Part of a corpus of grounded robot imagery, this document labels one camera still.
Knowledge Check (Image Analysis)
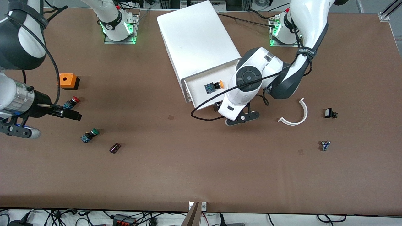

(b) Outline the white plastic drawer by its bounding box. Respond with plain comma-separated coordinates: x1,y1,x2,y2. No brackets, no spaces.
183,61,240,110

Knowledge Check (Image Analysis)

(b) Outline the yellow push button switch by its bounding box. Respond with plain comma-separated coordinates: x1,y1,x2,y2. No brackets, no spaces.
204,80,225,94

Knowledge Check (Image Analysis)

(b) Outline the white drawer cabinet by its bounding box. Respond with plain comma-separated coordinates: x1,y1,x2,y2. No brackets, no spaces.
156,1,242,103

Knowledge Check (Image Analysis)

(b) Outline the white curved plastic strip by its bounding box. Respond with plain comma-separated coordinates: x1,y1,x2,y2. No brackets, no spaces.
278,97,308,126

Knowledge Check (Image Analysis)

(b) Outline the black power strip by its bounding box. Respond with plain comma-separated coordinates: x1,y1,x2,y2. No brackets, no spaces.
113,213,137,226

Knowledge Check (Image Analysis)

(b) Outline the red push button switch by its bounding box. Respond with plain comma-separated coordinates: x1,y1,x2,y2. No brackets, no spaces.
62,96,80,110

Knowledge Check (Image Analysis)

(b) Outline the orange button enclosure box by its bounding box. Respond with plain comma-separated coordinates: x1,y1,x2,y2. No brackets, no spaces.
56,73,80,90

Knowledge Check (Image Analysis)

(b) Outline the green push button switch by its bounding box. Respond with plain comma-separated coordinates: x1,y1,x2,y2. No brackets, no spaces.
81,128,100,143

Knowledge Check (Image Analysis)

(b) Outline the black left camera mount bracket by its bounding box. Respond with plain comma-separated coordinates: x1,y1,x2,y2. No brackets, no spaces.
227,105,260,126

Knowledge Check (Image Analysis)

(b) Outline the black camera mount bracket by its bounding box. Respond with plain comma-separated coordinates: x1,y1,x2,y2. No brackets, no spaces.
0,116,32,138
227,105,260,126

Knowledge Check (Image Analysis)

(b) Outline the black right camera mount bracket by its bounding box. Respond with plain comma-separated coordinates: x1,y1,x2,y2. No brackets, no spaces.
0,116,32,138

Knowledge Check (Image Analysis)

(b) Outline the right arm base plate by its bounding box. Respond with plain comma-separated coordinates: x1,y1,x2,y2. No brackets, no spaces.
104,14,139,45

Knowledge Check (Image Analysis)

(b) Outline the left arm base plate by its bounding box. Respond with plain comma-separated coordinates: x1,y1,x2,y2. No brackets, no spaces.
269,19,303,48

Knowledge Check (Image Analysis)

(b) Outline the thin black cable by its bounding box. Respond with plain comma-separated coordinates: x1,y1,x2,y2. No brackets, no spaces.
248,9,280,21

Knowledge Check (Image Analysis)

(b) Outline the black plug with cable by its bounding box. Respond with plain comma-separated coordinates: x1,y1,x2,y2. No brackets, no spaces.
218,213,245,226

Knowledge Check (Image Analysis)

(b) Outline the brown wooden post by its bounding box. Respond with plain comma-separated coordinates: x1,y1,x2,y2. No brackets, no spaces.
181,201,203,226

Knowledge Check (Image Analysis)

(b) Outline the looped black cable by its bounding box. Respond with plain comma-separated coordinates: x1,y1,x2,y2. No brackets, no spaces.
317,214,347,223

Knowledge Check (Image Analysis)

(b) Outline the aluminium frame post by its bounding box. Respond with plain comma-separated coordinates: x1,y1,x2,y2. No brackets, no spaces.
378,0,402,22

